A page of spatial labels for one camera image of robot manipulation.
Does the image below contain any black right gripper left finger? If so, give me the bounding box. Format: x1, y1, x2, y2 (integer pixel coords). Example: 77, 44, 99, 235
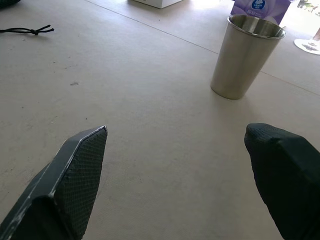
0, 125, 109, 240

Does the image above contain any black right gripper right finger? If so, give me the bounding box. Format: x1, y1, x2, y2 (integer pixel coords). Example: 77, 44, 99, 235
243, 122, 320, 240

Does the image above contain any stainless steel cup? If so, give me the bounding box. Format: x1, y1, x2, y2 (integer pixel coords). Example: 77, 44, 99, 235
210, 14, 287, 100

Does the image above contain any black drawstring cord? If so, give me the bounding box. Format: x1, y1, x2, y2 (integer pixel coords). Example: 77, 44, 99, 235
0, 24, 55, 36

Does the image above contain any glass flask with orange liquid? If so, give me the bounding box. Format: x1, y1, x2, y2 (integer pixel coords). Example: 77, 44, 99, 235
293, 24, 320, 55

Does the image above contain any purple tissue box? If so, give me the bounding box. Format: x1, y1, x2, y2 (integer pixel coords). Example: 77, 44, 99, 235
229, 0, 293, 27

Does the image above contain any white cardboard box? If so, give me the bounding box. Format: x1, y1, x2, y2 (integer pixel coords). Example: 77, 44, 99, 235
127, 0, 186, 10

